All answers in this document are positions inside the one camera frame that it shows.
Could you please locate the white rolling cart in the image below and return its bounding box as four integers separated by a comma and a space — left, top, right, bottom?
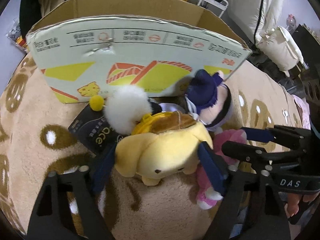
197, 0, 229, 18

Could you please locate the beige patterned blanket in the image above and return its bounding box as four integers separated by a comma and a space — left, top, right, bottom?
1, 55, 303, 239

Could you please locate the plastic bag of snacks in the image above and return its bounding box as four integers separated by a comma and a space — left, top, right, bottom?
6, 19, 29, 53

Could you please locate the white-haired blindfolded doll plush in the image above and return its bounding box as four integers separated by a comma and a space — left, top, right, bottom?
184, 69, 232, 132

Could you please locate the white fluffy pompom plush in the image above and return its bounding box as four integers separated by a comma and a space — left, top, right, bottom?
89, 85, 162, 135

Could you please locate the pink animal plush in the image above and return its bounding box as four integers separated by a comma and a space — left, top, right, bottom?
196, 129, 247, 210

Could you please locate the printed cardboard box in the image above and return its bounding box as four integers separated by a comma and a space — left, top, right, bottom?
26, 0, 251, 103

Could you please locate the black tissue pack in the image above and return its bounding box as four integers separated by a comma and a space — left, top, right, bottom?
68, 105, 125, 155

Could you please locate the cream reclining chair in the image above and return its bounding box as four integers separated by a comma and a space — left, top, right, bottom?
227, 0, 304, 74

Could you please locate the person's right hand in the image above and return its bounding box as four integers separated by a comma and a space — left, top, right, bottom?
286, 192, 319, 218

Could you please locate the yellow dog plush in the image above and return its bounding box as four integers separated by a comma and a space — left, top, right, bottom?
115, 111, 213, 186

